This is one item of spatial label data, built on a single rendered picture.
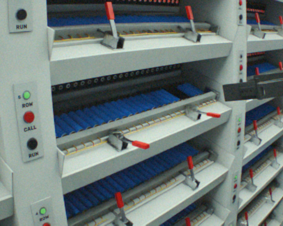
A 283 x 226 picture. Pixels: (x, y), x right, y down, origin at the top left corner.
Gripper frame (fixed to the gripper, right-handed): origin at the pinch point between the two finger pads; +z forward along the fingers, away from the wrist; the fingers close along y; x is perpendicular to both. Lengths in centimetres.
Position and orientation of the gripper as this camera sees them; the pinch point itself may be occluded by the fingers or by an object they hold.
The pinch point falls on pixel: (246, 86)
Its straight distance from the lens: 65.9
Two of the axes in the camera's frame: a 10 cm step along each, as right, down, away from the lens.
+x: -1.8, -9.8, -1.0
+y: 6.7, -2.0, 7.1
